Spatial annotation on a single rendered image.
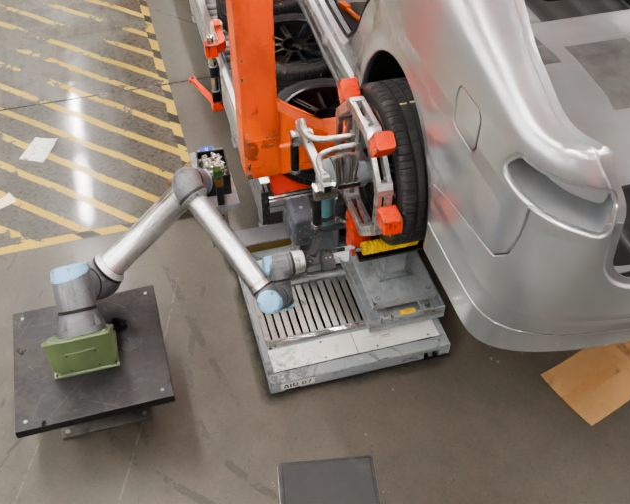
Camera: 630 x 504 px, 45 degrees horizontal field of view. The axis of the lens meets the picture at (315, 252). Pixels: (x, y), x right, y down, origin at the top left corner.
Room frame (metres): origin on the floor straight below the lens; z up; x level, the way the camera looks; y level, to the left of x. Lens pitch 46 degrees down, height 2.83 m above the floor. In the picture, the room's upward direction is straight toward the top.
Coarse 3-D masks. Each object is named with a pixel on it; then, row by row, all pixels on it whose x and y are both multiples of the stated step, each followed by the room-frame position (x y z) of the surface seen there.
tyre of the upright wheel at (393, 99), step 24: (384, 96) 2.39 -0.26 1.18; (408, 96) 2.39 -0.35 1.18; (384, 120) 2.32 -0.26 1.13; (408, 120) 2.28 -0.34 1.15; (408, 144) 2.20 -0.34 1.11; (408, 168) 2.14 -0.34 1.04; (360, 192) 2.53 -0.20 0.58; (408, 192) 2.09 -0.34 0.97; (408, 216) 2.07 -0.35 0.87; (384, 240) 2.22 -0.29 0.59; (408, 240) 2.14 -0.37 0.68
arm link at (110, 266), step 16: (208, 176) 2.33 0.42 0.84; (208, 192) 2.31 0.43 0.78; (160, 208) 2.23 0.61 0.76; (176, 208) 2.23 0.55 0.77; (144, 224) 2.20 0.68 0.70; (160, 224) 2.20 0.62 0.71; (128, 240) 2.17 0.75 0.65; (144, 240) 2.16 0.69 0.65; (96, 256) 2.16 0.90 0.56; (112, 256) 2.13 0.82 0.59; (128, 256) 2.13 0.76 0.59; (112, 272) 2.10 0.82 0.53; (112, 288) 2.08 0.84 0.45
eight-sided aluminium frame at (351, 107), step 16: (336, 112) 2.61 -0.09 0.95; (352, 112) 2.42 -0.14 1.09; (368, 112) 2.38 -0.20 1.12; (336, 128) 2.61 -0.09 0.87; (368, 128) 2.28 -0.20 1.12; (336, 144) 2.61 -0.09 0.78; (368, 144) 2.23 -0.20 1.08; (384, 160) 2.19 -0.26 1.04; (384, 176) 2.17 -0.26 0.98; (352, 192) 2.48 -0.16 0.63; (384, 192) 2.11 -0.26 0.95; (352, 208) 2.38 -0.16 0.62; (368, 224) 2.29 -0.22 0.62
